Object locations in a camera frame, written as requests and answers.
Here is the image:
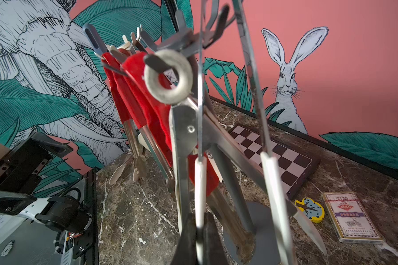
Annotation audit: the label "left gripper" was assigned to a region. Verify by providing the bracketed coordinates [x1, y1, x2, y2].
[0, 132, 73, 198]

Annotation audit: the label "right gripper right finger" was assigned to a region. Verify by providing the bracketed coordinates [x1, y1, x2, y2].
[203, 212, 228, 265]

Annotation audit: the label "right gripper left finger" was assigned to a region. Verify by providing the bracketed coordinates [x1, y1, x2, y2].
[170, 216, 198, 265]

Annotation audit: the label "dark grey utensil rack stand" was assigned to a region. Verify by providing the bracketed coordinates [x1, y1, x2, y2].
[132, 0, 283, 265]

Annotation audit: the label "red looped steel tongs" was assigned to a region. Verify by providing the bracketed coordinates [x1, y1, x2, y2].
[121, 52, 220, 197]

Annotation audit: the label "white steel tongs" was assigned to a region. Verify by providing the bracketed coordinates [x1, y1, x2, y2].
[144, 49, 327, 259]

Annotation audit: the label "red handled steel tongs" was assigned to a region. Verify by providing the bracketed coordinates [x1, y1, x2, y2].
[102, 52, 147, 182]

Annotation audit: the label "cream utensil rack stand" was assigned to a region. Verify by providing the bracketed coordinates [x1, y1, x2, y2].
[105, 25, 147, 56]

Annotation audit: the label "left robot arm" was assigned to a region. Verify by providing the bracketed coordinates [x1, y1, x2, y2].
[0, 132, 92, 244]

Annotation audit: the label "small yellow toy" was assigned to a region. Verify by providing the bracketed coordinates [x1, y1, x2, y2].
[295, 197, 325, 223]

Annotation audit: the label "chessboard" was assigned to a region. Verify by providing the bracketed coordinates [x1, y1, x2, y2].
[228, 124, 322, 201]

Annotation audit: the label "playing card box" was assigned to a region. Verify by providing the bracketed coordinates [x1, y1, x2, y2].
[321, 192, 383, 244]

